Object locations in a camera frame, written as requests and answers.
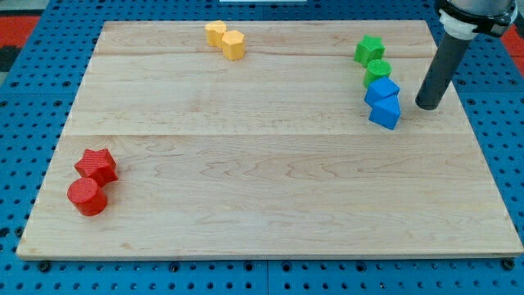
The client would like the blue cube block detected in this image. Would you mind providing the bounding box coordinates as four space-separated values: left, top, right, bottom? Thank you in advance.
364 76 400 107

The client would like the wooden board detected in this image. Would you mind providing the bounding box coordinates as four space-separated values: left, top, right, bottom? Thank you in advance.
17 20 523 261

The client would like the yellow hexagon block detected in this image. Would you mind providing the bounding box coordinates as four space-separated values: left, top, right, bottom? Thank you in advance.
222 30 245 61

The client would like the yellow heart block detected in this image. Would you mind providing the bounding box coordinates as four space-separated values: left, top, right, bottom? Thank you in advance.
204 20 227 48

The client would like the blue wedge block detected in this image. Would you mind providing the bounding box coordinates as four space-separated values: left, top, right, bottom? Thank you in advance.
368 95 401 130

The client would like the green cylinder block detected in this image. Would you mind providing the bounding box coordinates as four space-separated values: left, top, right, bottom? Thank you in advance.
364 59 392 88

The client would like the green star block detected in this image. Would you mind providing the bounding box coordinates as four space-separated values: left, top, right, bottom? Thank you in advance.
354 34 386 67

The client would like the red star block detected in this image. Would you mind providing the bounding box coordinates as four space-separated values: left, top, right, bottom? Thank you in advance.
75 148 118 187

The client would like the red cylinder block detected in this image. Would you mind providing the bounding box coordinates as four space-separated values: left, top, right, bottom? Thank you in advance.
67 178 107 216

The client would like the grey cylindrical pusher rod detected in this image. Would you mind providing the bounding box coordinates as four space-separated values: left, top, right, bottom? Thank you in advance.
415 33 472 111

